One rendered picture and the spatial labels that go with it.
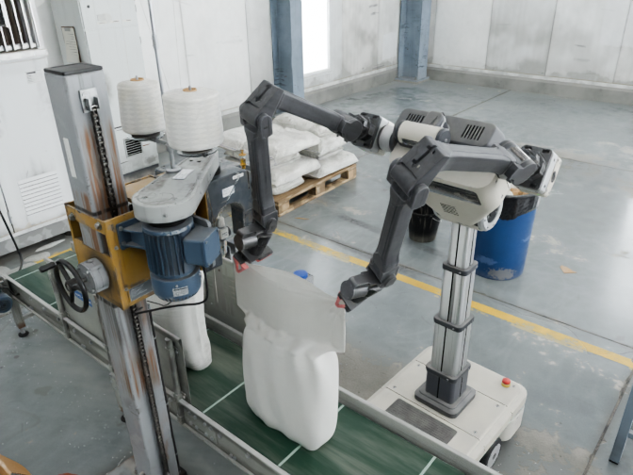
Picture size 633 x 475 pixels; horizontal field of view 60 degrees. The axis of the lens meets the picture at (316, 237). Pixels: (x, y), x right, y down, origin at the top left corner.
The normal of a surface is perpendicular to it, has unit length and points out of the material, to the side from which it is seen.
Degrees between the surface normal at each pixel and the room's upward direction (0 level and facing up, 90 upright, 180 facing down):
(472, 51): 90
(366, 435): 0
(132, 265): 90
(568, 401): 0
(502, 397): 0
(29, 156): 90
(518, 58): 90
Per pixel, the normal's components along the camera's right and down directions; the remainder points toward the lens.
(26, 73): 0.77, 0.28
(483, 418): -0.02, -0.89
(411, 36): -0.64, 0.36
